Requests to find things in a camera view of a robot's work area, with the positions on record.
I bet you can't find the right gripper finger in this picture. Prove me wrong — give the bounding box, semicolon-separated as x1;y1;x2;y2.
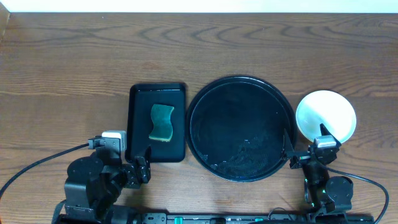
320;123;340;144
282;129;294;159

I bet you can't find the white plate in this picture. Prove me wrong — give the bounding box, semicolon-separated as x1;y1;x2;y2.
295;90;357;143

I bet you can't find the green yellow sponge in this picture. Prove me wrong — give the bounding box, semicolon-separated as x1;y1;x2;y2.
149;104;174;142

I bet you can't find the black round tray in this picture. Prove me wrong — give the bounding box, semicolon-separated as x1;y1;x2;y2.
185;76;298;182

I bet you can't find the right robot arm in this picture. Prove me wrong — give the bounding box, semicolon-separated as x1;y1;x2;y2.
283;124;353;223

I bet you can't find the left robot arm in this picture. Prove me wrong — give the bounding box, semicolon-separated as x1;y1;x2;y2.
52;146;151;224

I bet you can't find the black rectangular tray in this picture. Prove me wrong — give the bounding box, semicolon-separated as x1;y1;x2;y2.
126;83;186;162

